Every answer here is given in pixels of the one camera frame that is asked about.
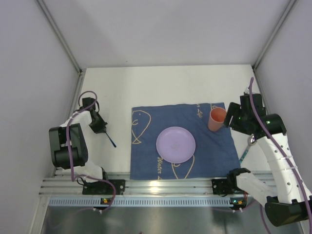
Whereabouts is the orange plastic cup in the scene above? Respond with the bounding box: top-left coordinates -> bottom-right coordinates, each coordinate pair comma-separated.
208,107 -> 227,132

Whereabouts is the teal-handled metal spoon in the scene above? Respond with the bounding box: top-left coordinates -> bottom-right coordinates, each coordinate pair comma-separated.
239,135 -> 257,164

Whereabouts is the blue metallic fork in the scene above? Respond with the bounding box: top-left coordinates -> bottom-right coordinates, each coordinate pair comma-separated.
105,132 -> 117,148

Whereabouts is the blue fish-print cloth napkin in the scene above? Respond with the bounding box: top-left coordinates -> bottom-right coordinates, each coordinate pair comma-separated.
130,102 -> 240,180

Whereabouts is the purple plastic plate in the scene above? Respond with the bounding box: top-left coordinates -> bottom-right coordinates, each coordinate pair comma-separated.
156,126 -> 196,164

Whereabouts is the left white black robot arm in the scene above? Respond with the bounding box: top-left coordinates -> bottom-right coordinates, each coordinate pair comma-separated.
49,97 -> 107,183

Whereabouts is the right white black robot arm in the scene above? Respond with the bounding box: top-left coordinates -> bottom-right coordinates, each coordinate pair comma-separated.
224,94 -> 312,227

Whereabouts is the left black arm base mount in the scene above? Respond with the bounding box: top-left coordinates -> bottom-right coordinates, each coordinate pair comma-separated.
82,179 -> 126,195

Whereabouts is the aluminium rail frame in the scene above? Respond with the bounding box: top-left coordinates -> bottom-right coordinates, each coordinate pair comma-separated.
39,171 -> 218,197

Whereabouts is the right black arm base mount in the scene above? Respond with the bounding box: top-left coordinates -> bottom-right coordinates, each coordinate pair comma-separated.
211,178 -> 244,197

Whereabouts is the white slotted cable duct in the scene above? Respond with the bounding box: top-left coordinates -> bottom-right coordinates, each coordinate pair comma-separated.
48,197 -> 247,207

